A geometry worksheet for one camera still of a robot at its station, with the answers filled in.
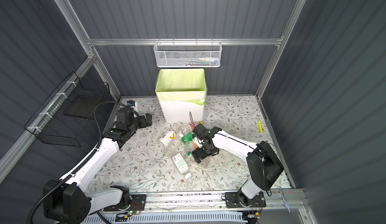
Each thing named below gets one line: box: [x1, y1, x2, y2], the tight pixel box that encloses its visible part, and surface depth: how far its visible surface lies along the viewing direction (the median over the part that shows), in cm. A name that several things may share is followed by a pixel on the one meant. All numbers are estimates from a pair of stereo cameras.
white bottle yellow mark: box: [158, 129, 176, 148], surface depth 93 cm
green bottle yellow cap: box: [181, 131, 195, 144], surface depth 97 cm
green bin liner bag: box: [155, 68, 208, 106], surface depth 96 cm
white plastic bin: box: [158, 100, 207, 124], surface depth 93 cm
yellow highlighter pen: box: [257, 119, 263, 134], surface depth 104 cm
